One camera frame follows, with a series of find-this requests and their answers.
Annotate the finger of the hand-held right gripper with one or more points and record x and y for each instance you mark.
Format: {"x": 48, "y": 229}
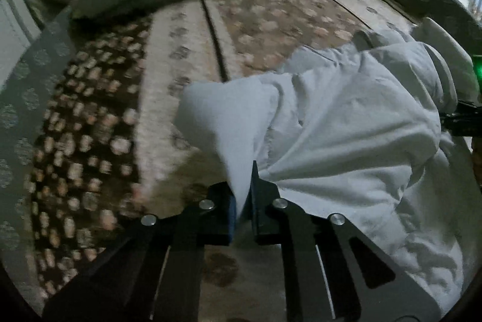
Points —
{"x": 465, "y": 120}

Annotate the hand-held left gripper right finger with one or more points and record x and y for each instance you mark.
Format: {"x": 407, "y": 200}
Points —
{"x": 256, "y": 205}

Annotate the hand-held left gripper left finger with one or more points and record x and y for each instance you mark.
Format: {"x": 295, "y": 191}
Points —
{"x": 230, "y": 217}

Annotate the white padded jacket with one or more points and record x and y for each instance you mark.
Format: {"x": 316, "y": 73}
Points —
{"x": 339, "y": 126}

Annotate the floral patterned blanket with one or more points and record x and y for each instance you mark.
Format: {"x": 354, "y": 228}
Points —
{"x": 124, "y": 111}

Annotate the grey medallion bed sheet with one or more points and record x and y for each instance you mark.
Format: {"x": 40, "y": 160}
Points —
{"x": 22, "y": 111}

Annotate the white slatted panel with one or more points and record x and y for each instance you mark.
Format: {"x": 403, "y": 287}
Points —
{"x": 13, "y": 24}

